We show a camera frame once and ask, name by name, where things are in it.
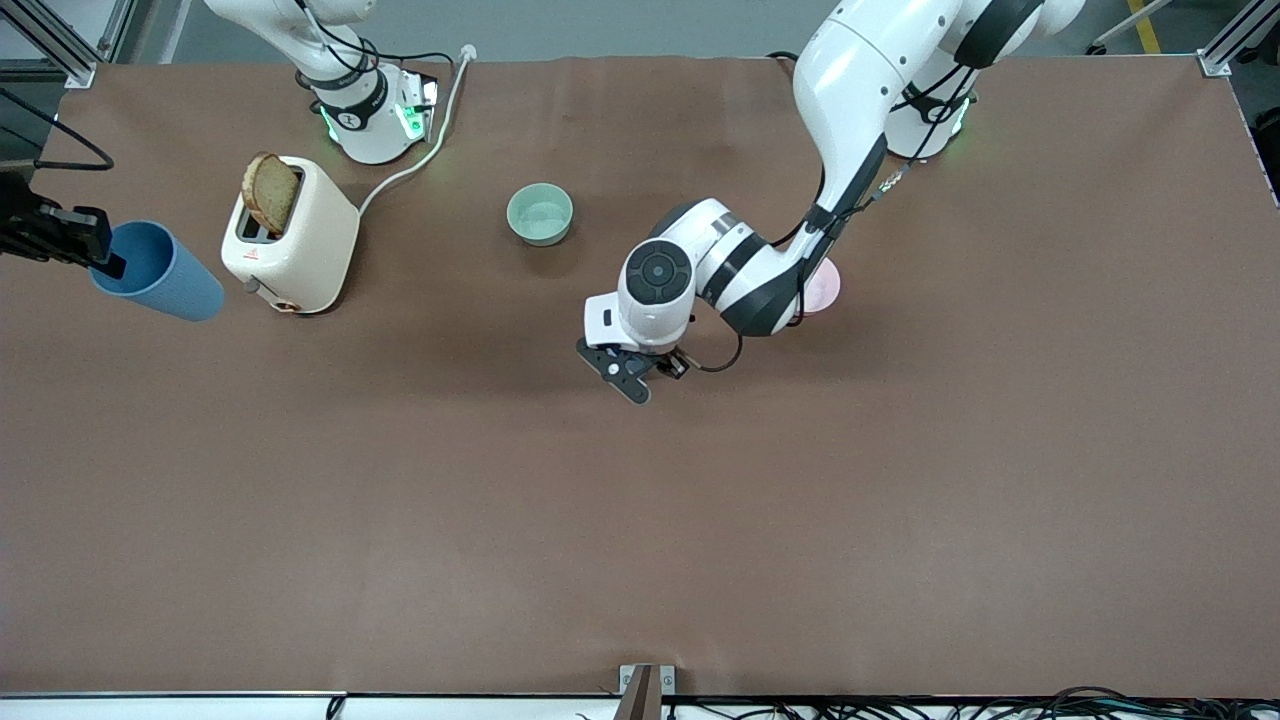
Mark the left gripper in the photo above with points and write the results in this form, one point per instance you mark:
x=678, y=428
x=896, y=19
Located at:
x=668, y=361

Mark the blue plastic cup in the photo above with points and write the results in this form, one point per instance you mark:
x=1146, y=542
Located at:
x=170, y=282

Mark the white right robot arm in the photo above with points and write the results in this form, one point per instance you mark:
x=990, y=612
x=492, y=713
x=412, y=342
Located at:
x=355, y=130

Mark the mint green bowl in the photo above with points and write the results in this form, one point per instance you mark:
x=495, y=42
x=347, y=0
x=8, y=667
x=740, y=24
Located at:
x=540, y=215

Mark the brown bread slice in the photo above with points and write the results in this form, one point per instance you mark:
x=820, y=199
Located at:
x=272, y=195

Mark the pink bowl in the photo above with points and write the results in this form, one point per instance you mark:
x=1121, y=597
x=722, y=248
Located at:
x=825, y=290

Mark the cream white toaster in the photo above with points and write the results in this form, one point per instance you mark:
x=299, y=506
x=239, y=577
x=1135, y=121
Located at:
x=300, y=240

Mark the white stand leg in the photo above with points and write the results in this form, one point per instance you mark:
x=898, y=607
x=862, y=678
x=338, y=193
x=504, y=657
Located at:
x=1125, y=25

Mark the aluminium frame corner profile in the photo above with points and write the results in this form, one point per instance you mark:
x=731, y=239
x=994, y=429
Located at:
x=75, y=72
x=1215, y=62

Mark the metal table edge bracket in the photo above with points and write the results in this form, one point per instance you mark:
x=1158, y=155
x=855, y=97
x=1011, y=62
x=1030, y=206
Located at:
x=630, y=680

